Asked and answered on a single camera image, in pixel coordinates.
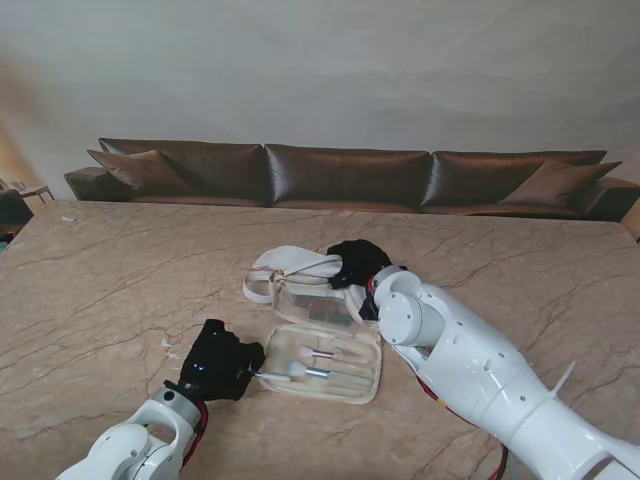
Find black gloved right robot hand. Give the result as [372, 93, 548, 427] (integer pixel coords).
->
[326, 239, 394, 291]

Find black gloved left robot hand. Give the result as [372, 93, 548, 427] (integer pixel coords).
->
[178, 318, 266, 402]

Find cream white cosmetics bag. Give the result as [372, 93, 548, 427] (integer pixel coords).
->
[243, 245, 386, 405]

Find red lipstick tube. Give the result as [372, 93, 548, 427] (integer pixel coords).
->
[304, 294, 349, 324]

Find blue handled makeup brush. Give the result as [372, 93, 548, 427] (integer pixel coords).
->
[287, 362, 374, 387]

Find pink makeup brush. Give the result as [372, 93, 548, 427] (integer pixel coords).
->
[298, 345, 342, 361]

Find brown leather sofa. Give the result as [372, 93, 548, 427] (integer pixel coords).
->
[63, 137, 640, 224]

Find brown sofa pillow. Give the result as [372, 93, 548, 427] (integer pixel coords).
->
[87, 148, 194, 196]
[499, 158, 624, 206]

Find white zip tie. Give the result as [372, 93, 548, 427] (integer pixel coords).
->
[551, 361, 577, 400]

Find grey side chair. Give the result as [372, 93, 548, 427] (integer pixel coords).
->
[0, 175, 54, 204]

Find dark armchair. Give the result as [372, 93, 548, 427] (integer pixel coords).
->
[0, 188, 35, 237]

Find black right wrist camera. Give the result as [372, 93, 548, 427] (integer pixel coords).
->
[358, 294, 381, 322]

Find red black left arm cable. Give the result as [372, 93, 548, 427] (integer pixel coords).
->
[182, 399, 209, 469]

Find red black arm cable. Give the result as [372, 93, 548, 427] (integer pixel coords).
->
[182, 399, 209, 469]
[409, 359, 511, 480]

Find red black right arm cable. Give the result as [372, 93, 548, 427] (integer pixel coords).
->
[409, 359, 511, 480]

